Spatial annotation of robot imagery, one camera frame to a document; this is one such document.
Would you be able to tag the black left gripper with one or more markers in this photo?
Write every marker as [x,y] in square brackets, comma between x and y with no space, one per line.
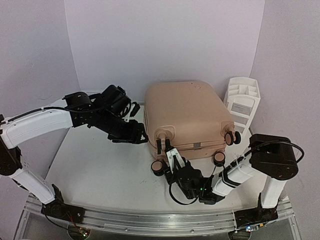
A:
[133,135]

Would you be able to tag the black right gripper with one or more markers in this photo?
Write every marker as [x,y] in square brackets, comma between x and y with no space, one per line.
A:
[178,168]

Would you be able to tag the pink hard-shell suitcase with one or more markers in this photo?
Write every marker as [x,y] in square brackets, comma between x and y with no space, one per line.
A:
[191,117]

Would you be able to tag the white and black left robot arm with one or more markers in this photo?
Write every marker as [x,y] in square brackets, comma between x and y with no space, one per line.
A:
[71,111]

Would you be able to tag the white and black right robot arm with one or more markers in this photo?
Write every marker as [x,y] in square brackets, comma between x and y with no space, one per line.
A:
[273,156]

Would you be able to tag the white desktop drawer organizer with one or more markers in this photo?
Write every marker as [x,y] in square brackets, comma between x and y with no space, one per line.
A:
[242,99]

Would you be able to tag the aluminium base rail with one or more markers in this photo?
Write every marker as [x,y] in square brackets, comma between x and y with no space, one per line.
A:
[158,216]

